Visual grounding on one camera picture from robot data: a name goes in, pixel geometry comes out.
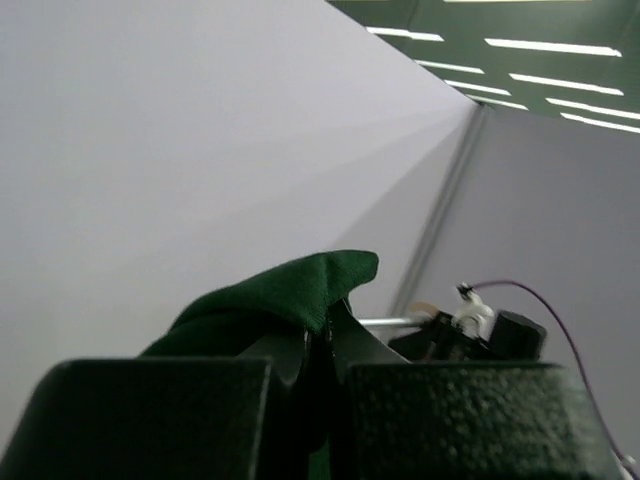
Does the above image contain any metal clothes rack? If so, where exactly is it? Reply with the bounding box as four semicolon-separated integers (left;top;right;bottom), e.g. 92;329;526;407
358;317;429;329

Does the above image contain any green and white t shirt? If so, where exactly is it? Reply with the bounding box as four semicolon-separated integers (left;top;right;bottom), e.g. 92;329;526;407
139;249;381;480

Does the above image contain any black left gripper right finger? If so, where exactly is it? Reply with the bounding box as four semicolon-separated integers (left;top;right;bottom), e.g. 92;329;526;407
327;302;622;479

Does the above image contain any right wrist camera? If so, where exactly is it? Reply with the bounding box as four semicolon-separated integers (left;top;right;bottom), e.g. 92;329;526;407
452;283;496;340

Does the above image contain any beige wooden hanger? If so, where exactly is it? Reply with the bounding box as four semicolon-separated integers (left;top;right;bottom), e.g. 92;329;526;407
410;301;440;317

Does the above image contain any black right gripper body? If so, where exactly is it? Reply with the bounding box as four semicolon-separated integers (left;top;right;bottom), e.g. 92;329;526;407
387;313;495;363

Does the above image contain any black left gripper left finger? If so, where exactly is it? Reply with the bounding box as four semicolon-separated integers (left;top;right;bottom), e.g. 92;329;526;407
1;333;311;479

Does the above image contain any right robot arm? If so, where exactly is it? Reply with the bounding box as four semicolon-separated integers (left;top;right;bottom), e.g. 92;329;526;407
388;310;547;362

